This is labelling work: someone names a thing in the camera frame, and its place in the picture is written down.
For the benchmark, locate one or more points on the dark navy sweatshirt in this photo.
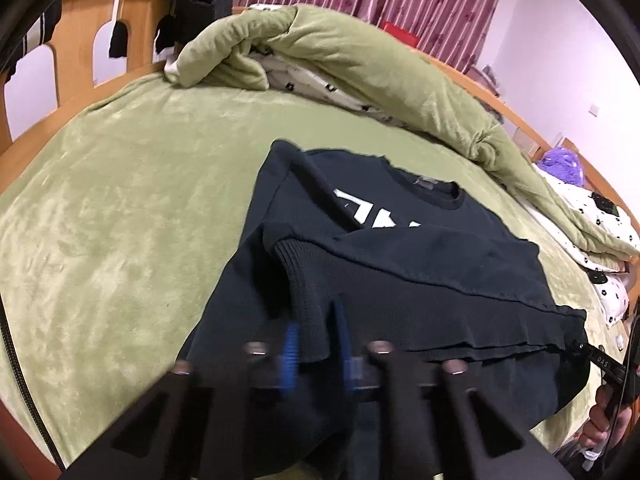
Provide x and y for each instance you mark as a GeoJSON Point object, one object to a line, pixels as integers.
{"type": "Point", "coordinates": [339, 250]}

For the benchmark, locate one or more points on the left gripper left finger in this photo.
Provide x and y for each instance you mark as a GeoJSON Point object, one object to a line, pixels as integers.
{"type": "Point", "coordinates": [221, 423]}

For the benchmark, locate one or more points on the green folded quilt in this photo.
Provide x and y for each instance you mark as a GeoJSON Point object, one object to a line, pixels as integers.
{"type": "Point", "coordinates": [380, 70]}

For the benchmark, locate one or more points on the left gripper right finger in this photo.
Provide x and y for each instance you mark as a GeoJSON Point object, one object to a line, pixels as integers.
{"type": "Point", "coordinates": [434, 421]}

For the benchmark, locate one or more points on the purple plush toy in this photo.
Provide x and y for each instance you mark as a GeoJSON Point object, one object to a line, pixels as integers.
{"type": "Point", "coordinates": [564, 165]}

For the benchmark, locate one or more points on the red box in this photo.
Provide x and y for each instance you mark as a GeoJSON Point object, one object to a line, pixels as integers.
{"type": "Point", "coordinates": [401, 34]}

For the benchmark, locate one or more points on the black clothes on headboard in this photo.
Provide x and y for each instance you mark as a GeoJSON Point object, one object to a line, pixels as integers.
{"type": "Point", "coordinates": [182, 23]}

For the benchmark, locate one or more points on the wooden bed frame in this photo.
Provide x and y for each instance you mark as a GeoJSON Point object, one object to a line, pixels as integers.
{"type": "Point", "coordinates": [548, 72]}

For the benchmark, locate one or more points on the green plush bed sheet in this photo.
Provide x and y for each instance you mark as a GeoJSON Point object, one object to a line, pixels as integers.
{"type": "Point", "coordinates": [115, 236]}

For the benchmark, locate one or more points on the white floral quilt lining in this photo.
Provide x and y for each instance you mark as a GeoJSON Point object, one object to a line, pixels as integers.
{"type": "Point", "coordinates": [575, 219]}

